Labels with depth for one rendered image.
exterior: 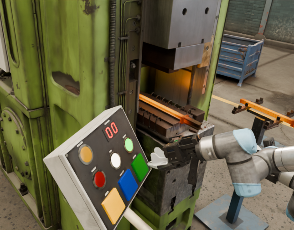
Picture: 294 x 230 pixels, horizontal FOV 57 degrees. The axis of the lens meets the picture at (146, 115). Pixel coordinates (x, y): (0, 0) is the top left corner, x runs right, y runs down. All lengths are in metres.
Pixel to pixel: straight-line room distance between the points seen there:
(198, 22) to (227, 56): 3.89
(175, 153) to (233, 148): 0.18
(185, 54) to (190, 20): 0.14
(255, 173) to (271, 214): 1.66
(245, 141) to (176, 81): 0.93
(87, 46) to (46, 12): 0.35
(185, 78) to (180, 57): 0.42
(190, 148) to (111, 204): 0.29
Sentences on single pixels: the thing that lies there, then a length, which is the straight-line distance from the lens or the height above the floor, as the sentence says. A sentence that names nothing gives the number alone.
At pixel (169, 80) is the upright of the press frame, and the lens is 1.68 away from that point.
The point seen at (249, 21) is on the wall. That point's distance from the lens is 9.42.
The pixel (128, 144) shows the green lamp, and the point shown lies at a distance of 0.94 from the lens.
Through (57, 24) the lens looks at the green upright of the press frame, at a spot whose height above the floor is 1.39.
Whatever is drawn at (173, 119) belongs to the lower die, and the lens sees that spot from 1.36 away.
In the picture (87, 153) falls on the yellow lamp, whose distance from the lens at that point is 0.78.
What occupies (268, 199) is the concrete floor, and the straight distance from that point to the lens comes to 2.62.
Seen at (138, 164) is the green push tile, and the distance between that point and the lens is 0.97.
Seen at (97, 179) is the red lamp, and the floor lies 1.10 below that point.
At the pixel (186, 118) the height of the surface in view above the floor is 1.01.
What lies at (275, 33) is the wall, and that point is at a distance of 9.13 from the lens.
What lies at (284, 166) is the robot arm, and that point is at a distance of 0.89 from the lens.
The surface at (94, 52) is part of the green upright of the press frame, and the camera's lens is 1.05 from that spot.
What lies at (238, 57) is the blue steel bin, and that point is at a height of 0.48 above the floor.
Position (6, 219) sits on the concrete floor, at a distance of 2.30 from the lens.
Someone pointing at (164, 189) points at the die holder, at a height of 0.67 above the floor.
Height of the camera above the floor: 1.62
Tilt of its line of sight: 27 degrees down
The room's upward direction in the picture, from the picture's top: 5 degrees clockwise
